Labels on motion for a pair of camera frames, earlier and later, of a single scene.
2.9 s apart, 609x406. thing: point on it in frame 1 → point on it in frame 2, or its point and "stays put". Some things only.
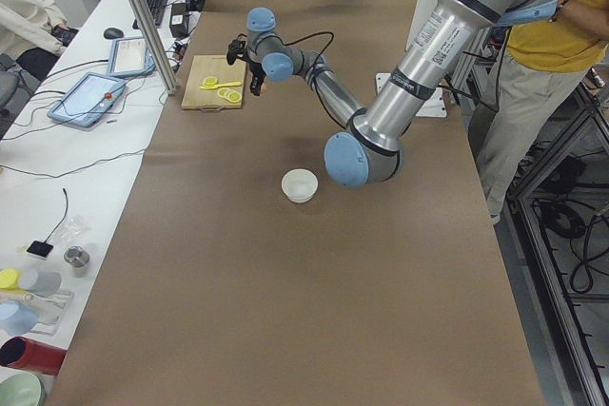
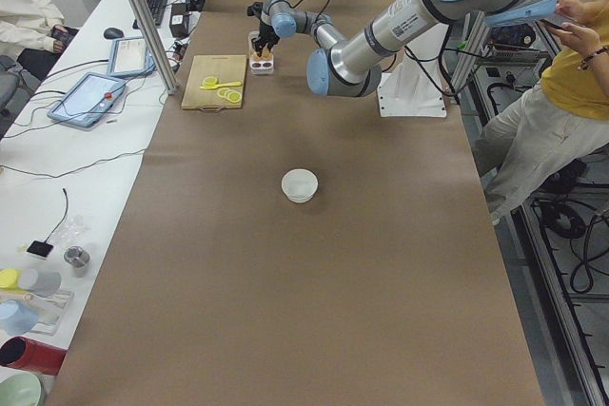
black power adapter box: x=179 y=20 stays put
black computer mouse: x=112 y=33 stays put
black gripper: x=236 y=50 → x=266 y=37
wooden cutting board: x=215 y=84 stays put
